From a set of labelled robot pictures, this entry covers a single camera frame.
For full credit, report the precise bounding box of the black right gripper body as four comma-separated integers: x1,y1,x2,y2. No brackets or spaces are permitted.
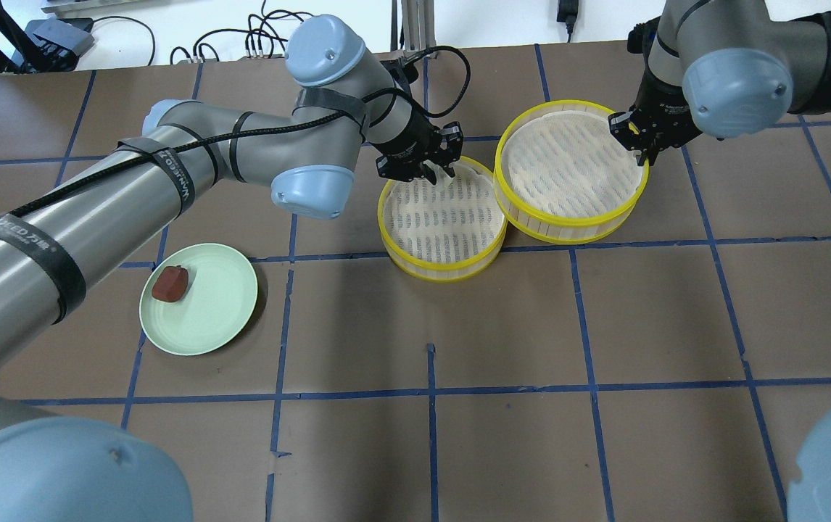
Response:
608,80,703,163

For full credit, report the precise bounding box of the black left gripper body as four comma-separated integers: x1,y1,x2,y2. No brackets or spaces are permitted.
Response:
376,122,464,182

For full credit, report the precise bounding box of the yellow steamer top layer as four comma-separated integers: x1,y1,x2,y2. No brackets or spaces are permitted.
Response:
494,99,650,244

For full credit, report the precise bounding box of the yellow steamer layer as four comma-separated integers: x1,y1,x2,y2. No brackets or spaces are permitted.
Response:
494,99,650,244
378,155,508,282

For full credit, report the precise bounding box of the brown bun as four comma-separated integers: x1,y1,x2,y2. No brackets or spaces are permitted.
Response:
151,265,189,303

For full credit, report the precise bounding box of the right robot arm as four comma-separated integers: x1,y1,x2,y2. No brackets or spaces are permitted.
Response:
608,1,831,165

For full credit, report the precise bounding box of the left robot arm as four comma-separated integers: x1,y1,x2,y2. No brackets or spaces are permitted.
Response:
0,14,463,521

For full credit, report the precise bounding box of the yellow steamer bottom layer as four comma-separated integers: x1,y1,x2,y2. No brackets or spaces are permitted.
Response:
378,155,508,282

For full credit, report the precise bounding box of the white steamer liner cloth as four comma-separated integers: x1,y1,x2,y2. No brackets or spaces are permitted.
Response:
502,110,644,219

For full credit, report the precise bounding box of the bottom layer liner cloth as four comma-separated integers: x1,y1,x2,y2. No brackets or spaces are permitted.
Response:
384,162,502,266

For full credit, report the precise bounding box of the black power adapter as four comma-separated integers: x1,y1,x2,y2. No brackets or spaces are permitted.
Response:
557,0,580,25

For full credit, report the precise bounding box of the light green plate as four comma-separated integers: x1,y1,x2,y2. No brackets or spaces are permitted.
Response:
139,242,259,356

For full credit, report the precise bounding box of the black box device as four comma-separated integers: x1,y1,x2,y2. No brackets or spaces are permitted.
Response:
25,17,94,73

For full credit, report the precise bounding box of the aluminium frame post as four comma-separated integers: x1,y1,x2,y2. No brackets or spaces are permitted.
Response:
400,0,437,55

